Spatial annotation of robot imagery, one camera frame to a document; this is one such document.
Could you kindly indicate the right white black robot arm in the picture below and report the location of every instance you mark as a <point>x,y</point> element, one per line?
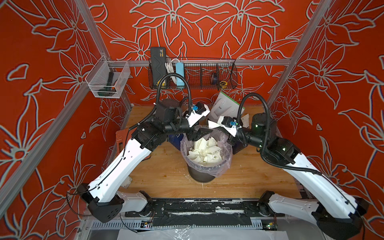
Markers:
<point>336,213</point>

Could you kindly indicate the white green paper bag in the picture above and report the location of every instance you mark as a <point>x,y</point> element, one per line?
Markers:
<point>223,106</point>

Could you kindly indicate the white plastic junction box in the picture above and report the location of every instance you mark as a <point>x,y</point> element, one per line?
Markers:
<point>126,183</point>

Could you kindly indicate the yellow black tape measure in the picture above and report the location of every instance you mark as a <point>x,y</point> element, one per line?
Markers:
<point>223,84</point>

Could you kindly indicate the pile of torn paper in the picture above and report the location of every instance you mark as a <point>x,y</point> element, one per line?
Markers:
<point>205,153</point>

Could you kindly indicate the pink white receipt paper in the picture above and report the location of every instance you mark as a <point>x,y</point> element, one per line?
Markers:
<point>213,125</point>

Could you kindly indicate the light blue power bank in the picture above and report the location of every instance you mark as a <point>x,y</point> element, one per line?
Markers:
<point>179,67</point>

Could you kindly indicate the red plastic tool case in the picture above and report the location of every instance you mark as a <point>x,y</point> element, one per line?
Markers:
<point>121,139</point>

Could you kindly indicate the grey mesh trash bin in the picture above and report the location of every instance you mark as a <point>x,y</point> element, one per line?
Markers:
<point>200,177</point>

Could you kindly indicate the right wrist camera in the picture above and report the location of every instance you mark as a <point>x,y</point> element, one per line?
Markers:
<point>229,125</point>

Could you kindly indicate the blue white paper bag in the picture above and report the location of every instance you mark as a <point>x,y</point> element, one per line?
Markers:
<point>242,138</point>
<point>175,140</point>

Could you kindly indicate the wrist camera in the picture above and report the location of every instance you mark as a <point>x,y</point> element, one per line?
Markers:
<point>199,111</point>
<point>229,125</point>

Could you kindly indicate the clear acrylic wall box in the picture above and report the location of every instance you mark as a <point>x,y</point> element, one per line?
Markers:
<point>98,76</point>

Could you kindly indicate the clear plastic bin liner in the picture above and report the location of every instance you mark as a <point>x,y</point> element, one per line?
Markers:
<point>226,153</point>

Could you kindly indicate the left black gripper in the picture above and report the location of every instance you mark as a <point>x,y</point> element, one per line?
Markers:
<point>202,132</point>

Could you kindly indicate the black yellow box device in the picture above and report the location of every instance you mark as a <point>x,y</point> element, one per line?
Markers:
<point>158,64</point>

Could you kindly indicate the black wire wall basket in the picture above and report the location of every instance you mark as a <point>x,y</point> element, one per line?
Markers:
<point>198,72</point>

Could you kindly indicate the dark green tool in box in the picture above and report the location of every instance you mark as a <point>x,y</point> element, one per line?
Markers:
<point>108,90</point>

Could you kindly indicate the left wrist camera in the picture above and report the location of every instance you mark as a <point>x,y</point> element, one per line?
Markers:
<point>199,111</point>

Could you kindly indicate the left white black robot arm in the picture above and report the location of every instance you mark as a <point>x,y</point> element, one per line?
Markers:
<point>166,119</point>

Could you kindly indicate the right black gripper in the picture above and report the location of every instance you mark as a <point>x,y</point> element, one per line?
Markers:
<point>231,139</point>

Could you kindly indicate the dark small item in basket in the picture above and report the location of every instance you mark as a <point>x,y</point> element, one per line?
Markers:
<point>215,79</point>

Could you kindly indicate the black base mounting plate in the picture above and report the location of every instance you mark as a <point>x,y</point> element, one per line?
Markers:
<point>197,212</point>

